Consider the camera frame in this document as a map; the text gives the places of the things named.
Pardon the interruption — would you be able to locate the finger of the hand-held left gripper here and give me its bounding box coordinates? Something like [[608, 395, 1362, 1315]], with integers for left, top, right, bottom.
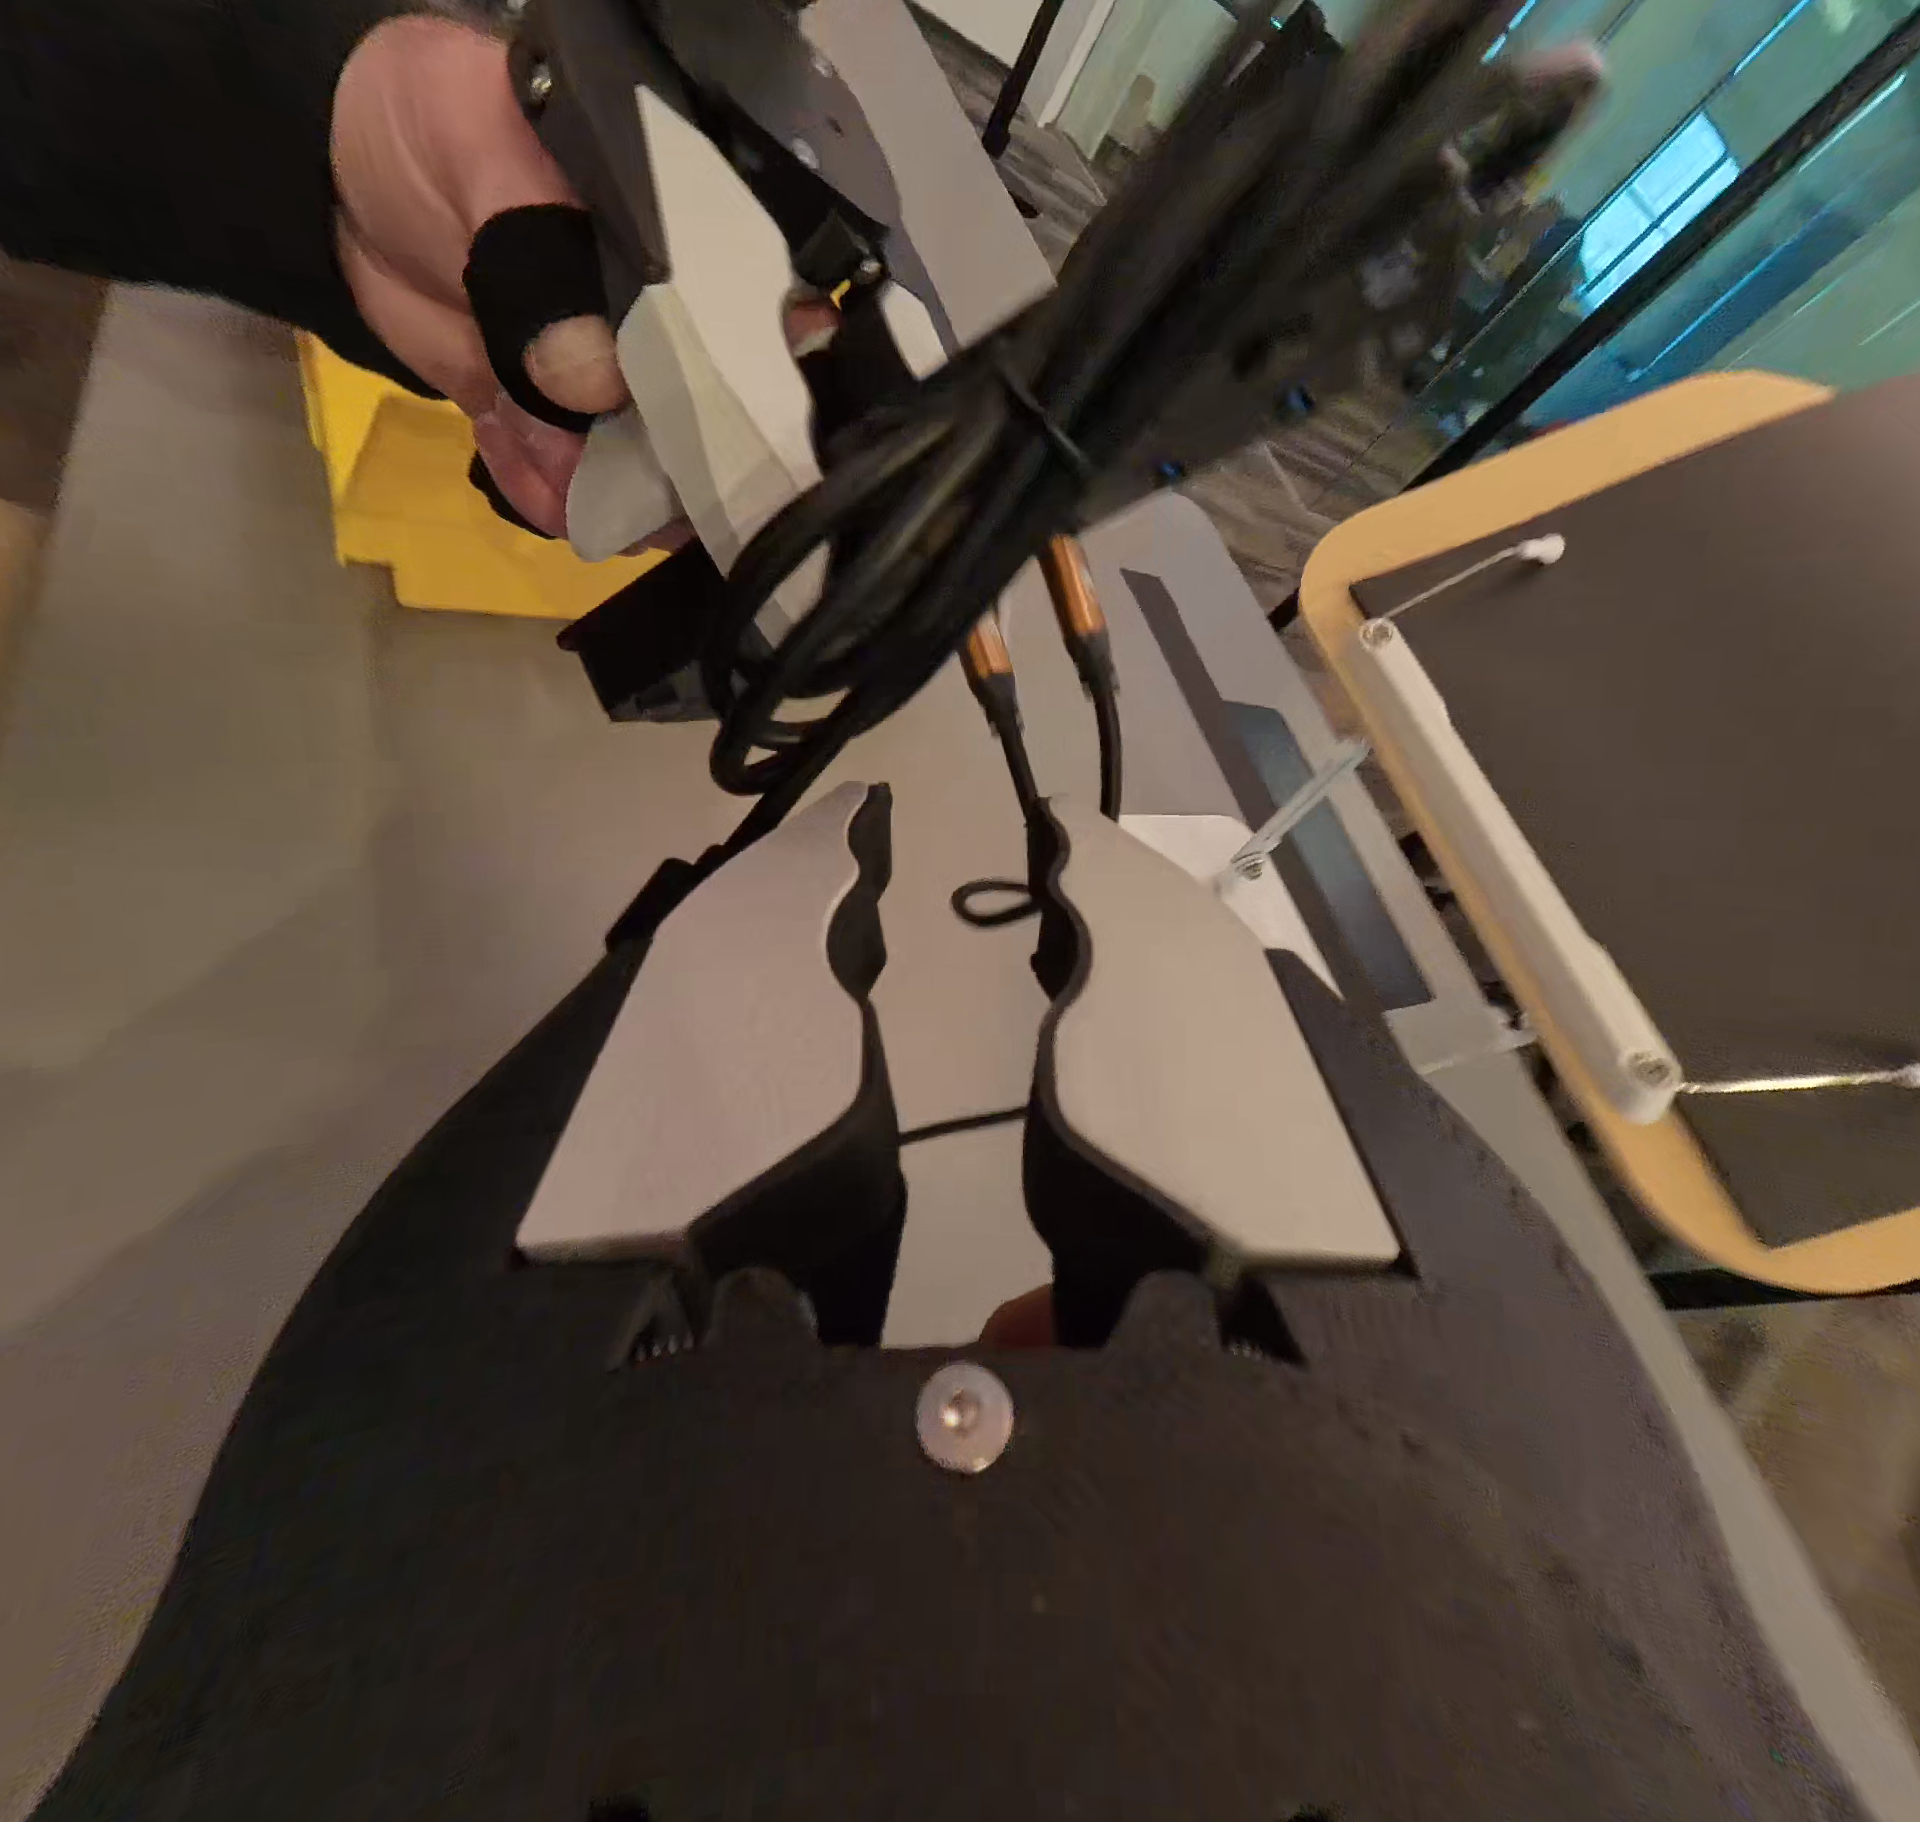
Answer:
[[811, 0, 1063, 374], [564, 81, 828, 649]]

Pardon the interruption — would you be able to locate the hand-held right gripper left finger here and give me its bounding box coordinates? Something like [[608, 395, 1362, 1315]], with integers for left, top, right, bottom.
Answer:
[[510, 780, 908, 1346]]

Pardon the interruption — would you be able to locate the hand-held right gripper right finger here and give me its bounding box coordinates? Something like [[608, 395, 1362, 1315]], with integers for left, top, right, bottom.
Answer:
[[1024, 795, 1408, 1346]]

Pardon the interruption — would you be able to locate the black hub cable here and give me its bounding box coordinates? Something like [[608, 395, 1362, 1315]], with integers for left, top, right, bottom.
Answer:
[[605, 343, 1112, 952]]

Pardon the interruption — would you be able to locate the black usb hub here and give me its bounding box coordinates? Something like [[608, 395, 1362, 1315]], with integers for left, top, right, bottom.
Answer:
[[558, 0, 1613, 726]]

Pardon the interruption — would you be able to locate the yellow plastic bin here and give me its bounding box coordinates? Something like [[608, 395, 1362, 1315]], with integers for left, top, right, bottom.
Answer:
[[296, 328, 669, 622]]

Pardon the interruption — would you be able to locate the black braided orange-plug cable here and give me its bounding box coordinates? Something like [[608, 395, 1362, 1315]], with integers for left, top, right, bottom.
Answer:
[[899, 616, 1070, 1148], [1040, 532, 1129, 821]]

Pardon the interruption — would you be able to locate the person's left forearm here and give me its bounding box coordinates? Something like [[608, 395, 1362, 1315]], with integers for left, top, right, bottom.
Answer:
[[0, 0, 453, 404]]

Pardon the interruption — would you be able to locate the person's left hand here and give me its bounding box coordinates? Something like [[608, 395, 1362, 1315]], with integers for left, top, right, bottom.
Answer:
[[329, 16, 632, 553]]

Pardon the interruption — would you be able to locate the black panel on white stand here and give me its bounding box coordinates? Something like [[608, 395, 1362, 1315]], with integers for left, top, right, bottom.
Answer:
[[1117, 372, 1920, 1300]]

